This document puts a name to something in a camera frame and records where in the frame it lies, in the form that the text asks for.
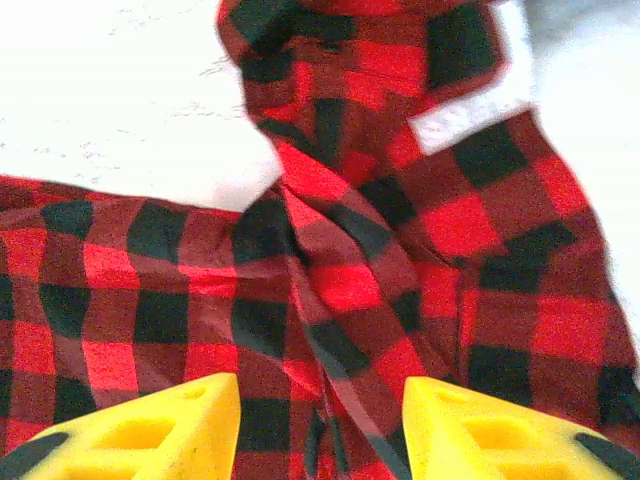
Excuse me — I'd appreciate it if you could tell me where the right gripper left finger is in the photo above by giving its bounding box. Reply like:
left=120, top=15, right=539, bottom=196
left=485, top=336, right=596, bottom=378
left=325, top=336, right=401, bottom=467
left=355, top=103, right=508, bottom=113
left=0, top=372, right=242, bottom=480

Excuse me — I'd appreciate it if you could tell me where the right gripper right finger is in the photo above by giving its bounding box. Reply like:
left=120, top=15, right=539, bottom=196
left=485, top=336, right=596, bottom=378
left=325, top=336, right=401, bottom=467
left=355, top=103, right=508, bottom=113
left=402, top=375, right=640, bottom=480

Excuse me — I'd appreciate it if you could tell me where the red black plaid shirt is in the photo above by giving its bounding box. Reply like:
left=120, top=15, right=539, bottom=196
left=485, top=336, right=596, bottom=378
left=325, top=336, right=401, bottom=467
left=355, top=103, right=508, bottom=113
left=0, top=0, right=640, bottom=480

